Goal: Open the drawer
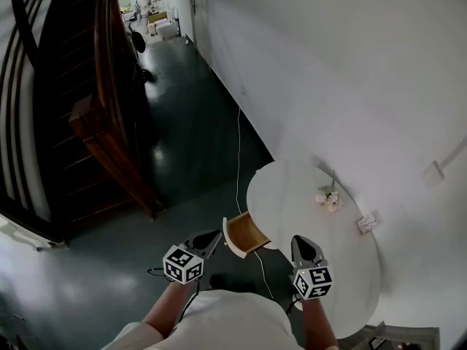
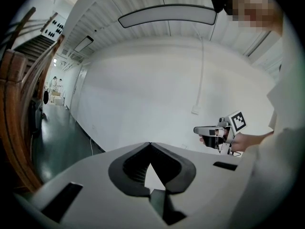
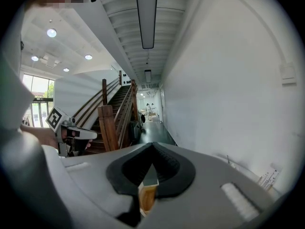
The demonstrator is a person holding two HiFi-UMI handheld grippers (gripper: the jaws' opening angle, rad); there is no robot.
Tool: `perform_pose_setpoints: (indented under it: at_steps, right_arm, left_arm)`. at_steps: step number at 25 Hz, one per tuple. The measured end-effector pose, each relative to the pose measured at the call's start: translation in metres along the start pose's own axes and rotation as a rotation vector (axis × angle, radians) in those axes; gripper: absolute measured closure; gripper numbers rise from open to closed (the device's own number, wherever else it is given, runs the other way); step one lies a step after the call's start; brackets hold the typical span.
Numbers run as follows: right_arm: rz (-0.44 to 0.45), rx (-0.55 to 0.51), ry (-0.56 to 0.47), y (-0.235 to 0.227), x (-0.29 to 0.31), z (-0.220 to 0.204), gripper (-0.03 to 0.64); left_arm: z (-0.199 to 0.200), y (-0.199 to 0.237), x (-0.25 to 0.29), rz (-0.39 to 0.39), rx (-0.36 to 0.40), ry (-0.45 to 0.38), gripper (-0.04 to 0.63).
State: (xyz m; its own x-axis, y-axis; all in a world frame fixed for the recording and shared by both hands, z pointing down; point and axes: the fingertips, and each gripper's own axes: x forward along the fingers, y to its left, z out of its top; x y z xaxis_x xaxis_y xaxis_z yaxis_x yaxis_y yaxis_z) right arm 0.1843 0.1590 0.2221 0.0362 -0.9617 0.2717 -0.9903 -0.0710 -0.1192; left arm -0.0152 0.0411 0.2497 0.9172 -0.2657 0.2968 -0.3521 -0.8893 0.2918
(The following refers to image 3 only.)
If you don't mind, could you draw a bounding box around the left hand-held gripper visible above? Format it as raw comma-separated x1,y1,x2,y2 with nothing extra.
45,107,98,157

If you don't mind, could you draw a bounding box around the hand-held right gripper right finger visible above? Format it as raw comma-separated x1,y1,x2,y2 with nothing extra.
145,142,272,229

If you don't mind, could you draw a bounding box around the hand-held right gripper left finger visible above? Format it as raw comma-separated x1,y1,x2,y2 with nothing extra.
42,142,153,229

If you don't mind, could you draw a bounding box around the person's left forearm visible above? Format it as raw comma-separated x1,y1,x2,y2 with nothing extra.
20,124,48,144

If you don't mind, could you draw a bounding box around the person's left hand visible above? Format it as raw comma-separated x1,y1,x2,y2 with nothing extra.
42,130,92,150

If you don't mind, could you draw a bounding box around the dark wooden staircase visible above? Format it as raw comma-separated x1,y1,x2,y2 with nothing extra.
71,76,143,155

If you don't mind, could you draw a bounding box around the white panel with black dots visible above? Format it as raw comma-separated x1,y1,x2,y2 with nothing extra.
118,70,132,87

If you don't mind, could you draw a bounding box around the small white printed card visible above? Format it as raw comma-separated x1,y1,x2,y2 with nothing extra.
257,169,279,189

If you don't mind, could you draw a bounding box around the large window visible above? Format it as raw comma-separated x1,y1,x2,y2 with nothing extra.
22,73,55,128

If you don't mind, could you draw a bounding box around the person's white shirt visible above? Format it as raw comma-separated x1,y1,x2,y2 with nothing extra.
0,3,36,131

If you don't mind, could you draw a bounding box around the brown wooden newel post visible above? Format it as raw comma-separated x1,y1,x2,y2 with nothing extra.
97,104,120,152

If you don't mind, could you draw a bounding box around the white wall junction box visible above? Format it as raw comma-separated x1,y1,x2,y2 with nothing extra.
279,62,298,85

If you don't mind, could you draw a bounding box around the white hanging cable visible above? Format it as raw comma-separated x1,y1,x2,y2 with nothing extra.
214,0,290,65

